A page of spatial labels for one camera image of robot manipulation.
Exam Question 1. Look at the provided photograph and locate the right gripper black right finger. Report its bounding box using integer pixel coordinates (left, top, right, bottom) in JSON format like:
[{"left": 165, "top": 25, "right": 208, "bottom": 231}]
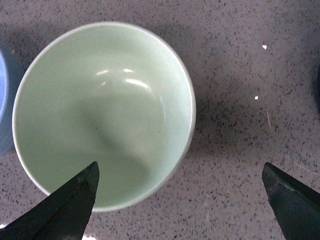
[{"left": 262, "top": 162, "right": 320, "bottom": 240}]

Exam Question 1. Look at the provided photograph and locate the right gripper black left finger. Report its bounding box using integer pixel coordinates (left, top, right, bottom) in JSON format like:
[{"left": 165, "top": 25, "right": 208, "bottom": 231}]
[{"left": 0, "top": 161, "right": 100, "bottom": 240}]

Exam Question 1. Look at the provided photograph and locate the green plastic bowl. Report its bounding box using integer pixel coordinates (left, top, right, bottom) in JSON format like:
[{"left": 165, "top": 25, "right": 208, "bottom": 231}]
[{"left": 12, "top": 21, "right": 196, "bottom": 212}]

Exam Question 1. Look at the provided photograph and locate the blue plastic bowl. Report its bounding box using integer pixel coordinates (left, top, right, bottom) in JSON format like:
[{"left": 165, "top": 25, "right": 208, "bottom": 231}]
[{"left": 0, "top": 45, "right": 24, "bottom": 155}]

